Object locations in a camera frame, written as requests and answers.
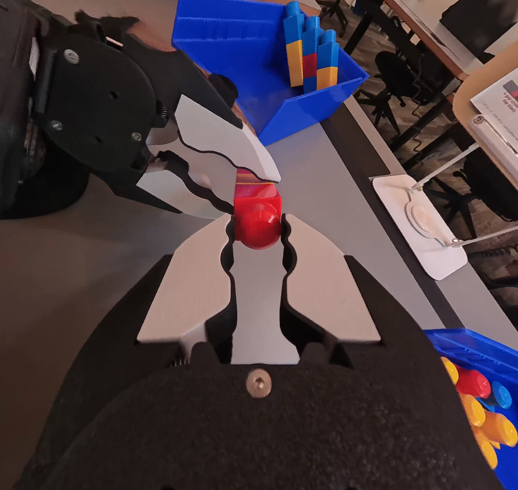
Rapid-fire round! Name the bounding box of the yellow mega block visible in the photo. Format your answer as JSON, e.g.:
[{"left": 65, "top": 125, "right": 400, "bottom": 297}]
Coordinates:
[{"left": 237, "top": 169, "right": 271, "bottom": 186}]

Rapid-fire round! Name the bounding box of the black textured pad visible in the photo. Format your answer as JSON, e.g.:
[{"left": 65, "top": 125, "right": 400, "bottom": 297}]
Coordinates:
[{"left": 0, "top": 162, "right": 90, "bottom": 220}]

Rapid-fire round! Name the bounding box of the blue plastic bin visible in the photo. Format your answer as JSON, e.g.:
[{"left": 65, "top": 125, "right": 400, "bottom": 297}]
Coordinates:
[
  {"left": 171, "top": 0, "right": 370, "bottom": 147},
  {"left": 423, "top": 328, "right": 518, "bottom": 490}
]

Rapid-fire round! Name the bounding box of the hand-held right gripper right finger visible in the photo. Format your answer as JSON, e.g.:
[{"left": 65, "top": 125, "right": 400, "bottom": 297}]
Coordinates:
[{"left": 279, "top": 212, "right": 382, "bottom": 345}]

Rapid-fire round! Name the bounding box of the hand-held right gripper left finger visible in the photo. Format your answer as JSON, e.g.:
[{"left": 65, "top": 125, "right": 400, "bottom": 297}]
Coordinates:
[{"left": 137, "top": 214, "right": 238, "bottom": 355}]

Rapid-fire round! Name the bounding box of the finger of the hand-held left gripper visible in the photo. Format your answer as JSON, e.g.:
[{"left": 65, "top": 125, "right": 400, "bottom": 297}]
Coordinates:
[
  {"left": 136, "top": 150, "right": 236, "bottom": 221},
  {"left": 173, "top": 94, "right": 282, "bottom": 184}
]

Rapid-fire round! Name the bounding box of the black computer monitor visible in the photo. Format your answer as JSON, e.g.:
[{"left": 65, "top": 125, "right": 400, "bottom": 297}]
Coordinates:
[{"left": 439, "top": 0, "right": 511, "bottom": 56}]

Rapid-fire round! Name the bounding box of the pile of mega blocks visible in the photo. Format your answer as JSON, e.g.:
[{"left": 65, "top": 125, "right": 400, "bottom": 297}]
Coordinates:
[{"left": 440, "top": 356, "right": 518, "bottom": 470}]

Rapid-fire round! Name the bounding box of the row of mega block towers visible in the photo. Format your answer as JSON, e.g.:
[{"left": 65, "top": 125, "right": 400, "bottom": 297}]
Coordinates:
[{"left": 283, "top": 1, "right": 340, "bottom": 94}]

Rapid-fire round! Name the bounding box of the red mega block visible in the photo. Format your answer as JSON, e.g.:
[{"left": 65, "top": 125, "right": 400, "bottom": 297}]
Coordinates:
[{"left": 234, "top": 182, "right": 282, "bottom": 251}]

